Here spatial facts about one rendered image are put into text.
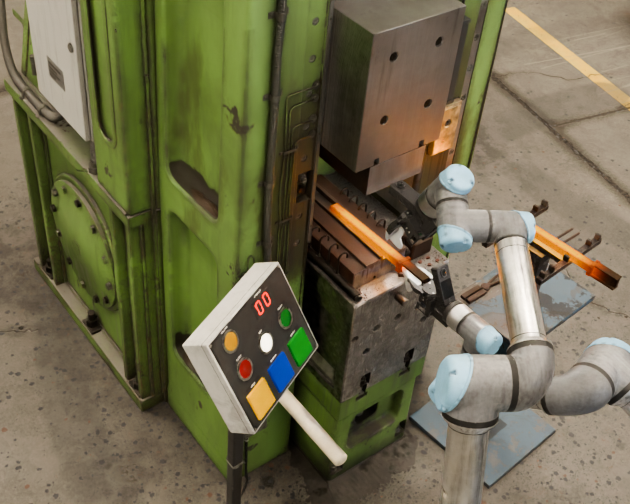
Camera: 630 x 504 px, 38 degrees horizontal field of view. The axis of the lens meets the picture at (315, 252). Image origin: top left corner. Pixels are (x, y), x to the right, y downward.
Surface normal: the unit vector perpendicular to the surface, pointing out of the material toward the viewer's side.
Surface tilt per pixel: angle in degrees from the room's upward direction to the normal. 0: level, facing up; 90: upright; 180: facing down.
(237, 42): 89
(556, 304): 0
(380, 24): 0
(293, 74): 90
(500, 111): 0
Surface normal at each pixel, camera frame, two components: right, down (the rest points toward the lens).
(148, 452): 0.07, -0.74
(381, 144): 0.60, 0.57
